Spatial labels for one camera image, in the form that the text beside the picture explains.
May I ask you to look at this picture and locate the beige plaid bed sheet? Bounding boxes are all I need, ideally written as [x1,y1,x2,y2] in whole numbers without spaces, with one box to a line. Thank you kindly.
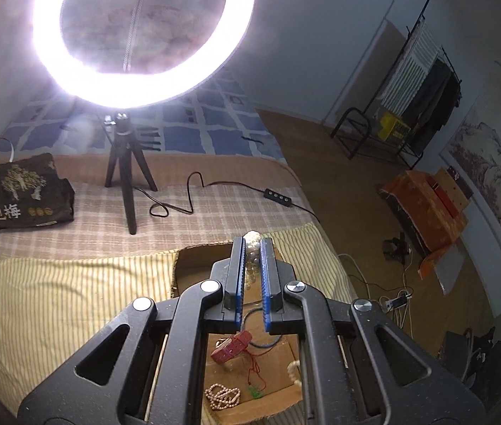
[0,151,323,260]

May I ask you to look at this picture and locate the grey flat board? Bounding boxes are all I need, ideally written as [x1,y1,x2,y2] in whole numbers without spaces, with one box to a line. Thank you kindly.
[435,247,478,297]

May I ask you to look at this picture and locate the cardboard box with red item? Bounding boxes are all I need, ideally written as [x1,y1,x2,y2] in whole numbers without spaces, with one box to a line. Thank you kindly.
[425,165,473,227]

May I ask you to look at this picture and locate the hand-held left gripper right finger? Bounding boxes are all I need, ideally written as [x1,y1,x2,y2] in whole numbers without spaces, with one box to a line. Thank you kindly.
[260,237,486,425]

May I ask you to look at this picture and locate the dark object on floor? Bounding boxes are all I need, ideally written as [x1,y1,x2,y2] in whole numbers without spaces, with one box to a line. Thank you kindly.
[382,236,413,263]

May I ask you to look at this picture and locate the striped white towel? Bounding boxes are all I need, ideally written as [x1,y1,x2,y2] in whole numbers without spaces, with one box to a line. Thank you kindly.
[382,24,440,114]

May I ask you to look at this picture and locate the yellow plastic crate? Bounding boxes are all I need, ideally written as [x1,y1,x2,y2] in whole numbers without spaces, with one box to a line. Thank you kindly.
[376,112,413,143]

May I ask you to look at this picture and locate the long pearl necklace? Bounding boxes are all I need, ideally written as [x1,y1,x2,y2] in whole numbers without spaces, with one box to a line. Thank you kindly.
[204,384,241,412]

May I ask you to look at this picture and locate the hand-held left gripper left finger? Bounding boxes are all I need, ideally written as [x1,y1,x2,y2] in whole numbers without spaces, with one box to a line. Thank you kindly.
[18,237,247,425]

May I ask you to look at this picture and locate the black tabletop tripod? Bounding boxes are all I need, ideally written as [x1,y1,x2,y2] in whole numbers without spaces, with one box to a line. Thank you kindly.
[102,112,158,236]

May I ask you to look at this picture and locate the cream bead bracelet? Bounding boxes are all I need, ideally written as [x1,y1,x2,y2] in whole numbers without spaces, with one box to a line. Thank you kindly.
[286,359,302,389]

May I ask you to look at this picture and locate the thin dark bangle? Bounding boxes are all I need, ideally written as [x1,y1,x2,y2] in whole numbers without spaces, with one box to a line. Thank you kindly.
[241,307,287,351]

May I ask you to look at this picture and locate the pink patterned cloth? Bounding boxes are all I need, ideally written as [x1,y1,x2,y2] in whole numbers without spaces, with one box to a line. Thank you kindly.
[61,0,228,77]

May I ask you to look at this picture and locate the yellow striped cloth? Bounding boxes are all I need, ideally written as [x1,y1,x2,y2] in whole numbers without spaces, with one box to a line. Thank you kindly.
[0,223,358,425]

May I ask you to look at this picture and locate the black printed snack bag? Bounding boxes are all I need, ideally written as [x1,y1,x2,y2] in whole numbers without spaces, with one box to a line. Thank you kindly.
[0,152,76,231]

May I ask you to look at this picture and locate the grey hanging garment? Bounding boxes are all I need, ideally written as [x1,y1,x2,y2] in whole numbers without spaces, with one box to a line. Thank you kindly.
[409,59,451,143]

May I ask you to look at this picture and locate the white ring light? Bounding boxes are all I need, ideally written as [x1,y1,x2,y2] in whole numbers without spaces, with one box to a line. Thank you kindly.
[32,0,257,109]

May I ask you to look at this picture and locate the black cable with inline switch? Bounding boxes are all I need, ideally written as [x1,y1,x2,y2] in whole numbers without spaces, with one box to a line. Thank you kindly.
[134,171,323,223]

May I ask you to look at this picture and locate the black hanging garment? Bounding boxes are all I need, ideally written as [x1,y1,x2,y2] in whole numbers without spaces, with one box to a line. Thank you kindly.
[432,74,462,152]

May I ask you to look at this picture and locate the white floor cables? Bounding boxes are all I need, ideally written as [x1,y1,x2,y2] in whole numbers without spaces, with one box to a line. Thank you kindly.
[336,252,416,320]

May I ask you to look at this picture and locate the white power strip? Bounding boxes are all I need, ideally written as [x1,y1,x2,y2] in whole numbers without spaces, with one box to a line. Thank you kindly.
[384,294,413,311]

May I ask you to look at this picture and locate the green pendant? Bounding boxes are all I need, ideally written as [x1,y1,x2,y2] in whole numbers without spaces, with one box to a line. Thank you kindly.
[244,349,271,402]

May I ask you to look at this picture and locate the blue patterned quilt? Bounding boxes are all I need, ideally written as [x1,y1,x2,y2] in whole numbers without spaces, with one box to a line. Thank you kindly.
[0,77,285,163]

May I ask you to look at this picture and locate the landscape wall painting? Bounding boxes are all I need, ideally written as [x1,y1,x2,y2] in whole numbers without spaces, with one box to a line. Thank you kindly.
[438,92,501,285]

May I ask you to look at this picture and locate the black metal clothes rack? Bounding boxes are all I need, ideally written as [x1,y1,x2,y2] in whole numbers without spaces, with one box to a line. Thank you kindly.
[330,11,463,170]

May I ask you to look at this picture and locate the white bead bracelet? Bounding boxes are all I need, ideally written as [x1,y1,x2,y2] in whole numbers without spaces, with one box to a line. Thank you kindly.
[242,229,264,287]

